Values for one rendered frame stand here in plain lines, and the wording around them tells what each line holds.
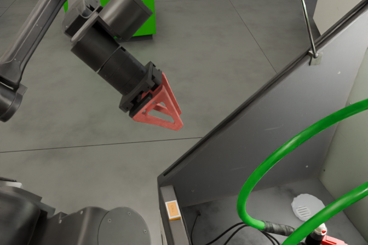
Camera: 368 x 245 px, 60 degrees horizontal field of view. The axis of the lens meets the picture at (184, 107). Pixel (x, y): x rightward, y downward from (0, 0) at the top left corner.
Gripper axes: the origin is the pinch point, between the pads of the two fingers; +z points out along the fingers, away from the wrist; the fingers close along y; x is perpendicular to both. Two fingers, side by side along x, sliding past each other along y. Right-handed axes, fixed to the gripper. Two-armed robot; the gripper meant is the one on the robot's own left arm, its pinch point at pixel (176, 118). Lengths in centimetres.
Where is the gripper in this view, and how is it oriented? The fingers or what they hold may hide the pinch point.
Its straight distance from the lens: 54.0
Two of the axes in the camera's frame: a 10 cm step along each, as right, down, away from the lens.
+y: -0.6, -3.9, 9.2
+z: 7.0, 6.4, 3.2
